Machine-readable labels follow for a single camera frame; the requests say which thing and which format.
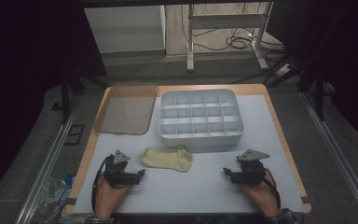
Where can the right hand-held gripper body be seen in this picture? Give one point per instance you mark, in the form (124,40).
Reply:
(251,174)

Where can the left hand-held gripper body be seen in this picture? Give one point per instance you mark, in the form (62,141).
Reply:
(117,175)

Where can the pale yellow sock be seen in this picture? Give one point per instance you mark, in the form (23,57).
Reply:
(167,158)

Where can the person's left hand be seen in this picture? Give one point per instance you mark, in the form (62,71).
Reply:
(107,199)

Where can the person's right hand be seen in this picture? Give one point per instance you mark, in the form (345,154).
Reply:
(264,199)

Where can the white table mat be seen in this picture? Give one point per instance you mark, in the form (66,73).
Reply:
(199,193)

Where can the person's left plaid sleeve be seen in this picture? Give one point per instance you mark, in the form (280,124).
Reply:
(99,220)

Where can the person's plaid sleeve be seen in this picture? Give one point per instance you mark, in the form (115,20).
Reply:
(99,220)
(284,217)

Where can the person's right plaid sleeve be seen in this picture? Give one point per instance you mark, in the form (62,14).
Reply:
(284,217)

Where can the white divided storage box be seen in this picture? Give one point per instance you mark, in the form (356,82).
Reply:
(200,118)

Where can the clear plastic bag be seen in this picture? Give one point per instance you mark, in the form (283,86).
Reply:
(56,194)

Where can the clear plastic box lid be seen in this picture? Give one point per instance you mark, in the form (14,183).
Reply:
(126,109)

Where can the black stand legs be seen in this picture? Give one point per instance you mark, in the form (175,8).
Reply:
(318,96)
(65,96)

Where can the white power strip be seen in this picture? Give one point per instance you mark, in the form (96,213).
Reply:
(283,70)

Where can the white cabinet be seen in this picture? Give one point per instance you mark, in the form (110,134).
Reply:
(124,29)

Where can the aluminium rail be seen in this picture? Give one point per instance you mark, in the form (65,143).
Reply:
(338,158)
(48,165)

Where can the white metal desk frame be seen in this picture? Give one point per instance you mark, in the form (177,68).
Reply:
(227,21)

